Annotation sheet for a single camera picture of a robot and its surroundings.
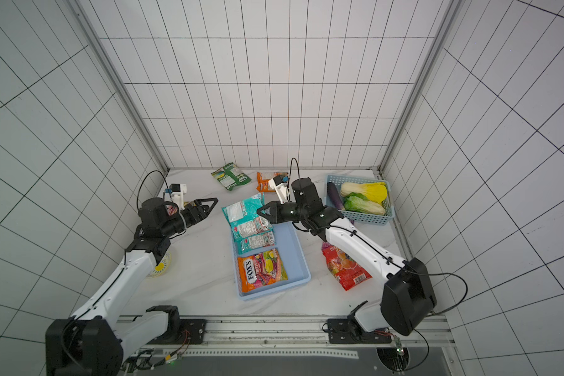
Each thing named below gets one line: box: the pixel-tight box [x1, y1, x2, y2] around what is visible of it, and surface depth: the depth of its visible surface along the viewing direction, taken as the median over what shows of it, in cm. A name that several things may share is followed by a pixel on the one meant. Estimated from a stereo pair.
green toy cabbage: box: [343, 191, 387, 216], surface depth 99 cm
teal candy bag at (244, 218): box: [221, 191, 274, 240], surface depth 76 cm
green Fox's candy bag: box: [210, 162, 253, 192], surface depth 117 cm
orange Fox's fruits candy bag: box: [237, 247, 289, 293], surface depth 86 cm
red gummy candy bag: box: [321, 241, 373, 292], surface depth 83 cm
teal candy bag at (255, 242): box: [235, 230, 277, 255], surface depth 92 cm
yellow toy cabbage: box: [339, 181, 388, 205], surface depth 102 cm
